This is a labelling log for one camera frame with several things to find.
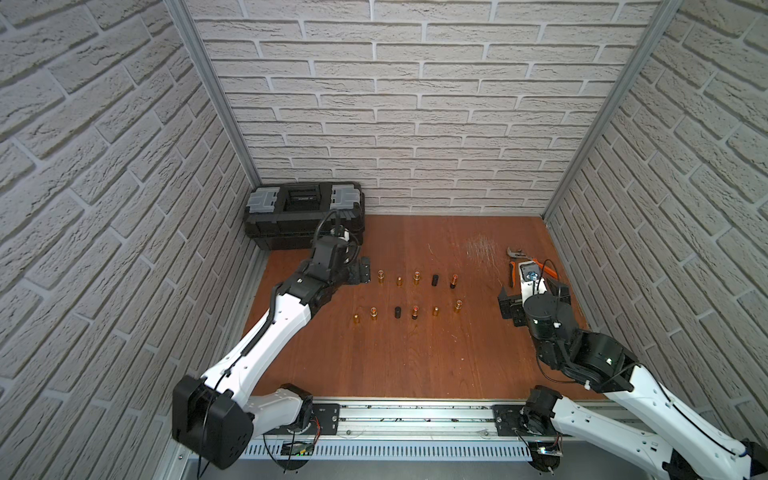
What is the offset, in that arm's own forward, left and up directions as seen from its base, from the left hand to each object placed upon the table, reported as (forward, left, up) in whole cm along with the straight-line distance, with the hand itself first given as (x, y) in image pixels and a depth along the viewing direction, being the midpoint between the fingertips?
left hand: (358, 257), depth 80 cm
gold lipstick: (+5, -18, -18) cm, 26 cm away
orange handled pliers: (+16, -58, -20) cm, 63 cm away
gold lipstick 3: (-6, -30, -17) cm, 35 cm away
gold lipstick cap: (+5, -12, -19) cm, 23 cm away
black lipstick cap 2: (-7, -11, -19) cm, 23 cm away
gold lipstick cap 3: (-6, -23, -19) cm, 31 cm away
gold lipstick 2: (-8, -4, -18) cm, 20 cm away
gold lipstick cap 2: (-9, +2, -21) cm, 22 cm away
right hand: (-13, -41, +7) cm, 44 cm away
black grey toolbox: (+23, +27, -8) cm, 36 cm away
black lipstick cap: (+5, -24, -19) cm, 31 cm away
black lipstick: (-7, -17, -18) cm, 26 cm away
